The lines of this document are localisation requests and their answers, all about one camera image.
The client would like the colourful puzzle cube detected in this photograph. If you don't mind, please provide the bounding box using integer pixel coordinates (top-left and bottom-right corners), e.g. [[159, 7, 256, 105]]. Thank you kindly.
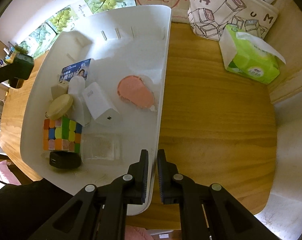
[[43, 116, 83, 153]]

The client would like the white handheld device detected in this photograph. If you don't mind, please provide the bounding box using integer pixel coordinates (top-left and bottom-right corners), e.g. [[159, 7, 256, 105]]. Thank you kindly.
[[67, 76, 91, 127]]

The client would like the blue label plastic box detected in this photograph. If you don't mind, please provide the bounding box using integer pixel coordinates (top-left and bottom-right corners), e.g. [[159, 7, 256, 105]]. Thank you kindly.
[[59, 58, 92, 83]]

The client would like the printed canvas bag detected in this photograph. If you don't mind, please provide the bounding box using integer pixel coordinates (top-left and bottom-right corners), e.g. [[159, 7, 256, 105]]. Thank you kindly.
[[187, 0, 279, 42]]

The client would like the yellow label bottle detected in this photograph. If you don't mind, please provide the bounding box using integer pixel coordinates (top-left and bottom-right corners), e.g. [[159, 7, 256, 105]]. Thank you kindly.
[[4, 45, 25, 64]]

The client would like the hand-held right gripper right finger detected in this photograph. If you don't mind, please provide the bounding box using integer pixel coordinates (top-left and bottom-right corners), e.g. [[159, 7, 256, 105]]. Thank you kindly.
[[157, 149, 277, 240]]

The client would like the person's black clothing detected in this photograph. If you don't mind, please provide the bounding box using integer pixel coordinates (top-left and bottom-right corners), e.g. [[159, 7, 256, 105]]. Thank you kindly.
[[0, 179, 76, 240]]

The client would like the pink heart-shaped case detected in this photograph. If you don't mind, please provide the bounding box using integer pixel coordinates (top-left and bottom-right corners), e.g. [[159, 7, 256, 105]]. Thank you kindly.
[[117, 75, 158, 112]]

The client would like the pink fluffy cloth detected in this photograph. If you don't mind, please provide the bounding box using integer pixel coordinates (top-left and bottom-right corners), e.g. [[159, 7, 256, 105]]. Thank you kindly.
[[125, 225, 151, 240], [0, 161, 21, 185]]

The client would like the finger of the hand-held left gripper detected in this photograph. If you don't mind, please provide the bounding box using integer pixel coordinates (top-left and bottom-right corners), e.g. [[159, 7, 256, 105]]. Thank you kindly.
[[2, 64, 17, 83]]

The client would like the beige round tape measure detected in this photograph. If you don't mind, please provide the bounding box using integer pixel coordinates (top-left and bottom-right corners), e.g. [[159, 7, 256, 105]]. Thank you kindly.
[[46, 94, 74, 120]]

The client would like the green tissue pack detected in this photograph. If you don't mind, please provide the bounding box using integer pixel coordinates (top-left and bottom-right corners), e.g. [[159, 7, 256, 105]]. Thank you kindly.
[[218, 24, 287, 85]]

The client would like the green small box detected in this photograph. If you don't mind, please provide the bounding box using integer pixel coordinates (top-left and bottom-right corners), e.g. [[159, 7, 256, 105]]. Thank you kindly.
[[9, 53, 34, 89]]

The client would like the white charger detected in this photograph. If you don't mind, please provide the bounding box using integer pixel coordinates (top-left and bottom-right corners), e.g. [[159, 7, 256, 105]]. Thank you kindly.
[[82, 82, 122, 126]]

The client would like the black charger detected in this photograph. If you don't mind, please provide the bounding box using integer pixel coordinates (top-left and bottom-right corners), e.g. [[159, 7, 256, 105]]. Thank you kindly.
[[49, 151, 82, 171]]

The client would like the beige small box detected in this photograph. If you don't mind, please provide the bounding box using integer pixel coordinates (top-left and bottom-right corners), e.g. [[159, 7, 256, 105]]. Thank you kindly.
[[51, 81, 69, 99]]

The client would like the white plastic bin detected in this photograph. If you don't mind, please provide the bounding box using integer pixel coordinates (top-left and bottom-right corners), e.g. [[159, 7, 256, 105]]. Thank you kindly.
[[19, 5, 172, 217]]

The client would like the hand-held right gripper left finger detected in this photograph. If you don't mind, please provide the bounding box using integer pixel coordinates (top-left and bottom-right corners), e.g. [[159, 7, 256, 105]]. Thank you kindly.
[[28, 149, 149, 240]]

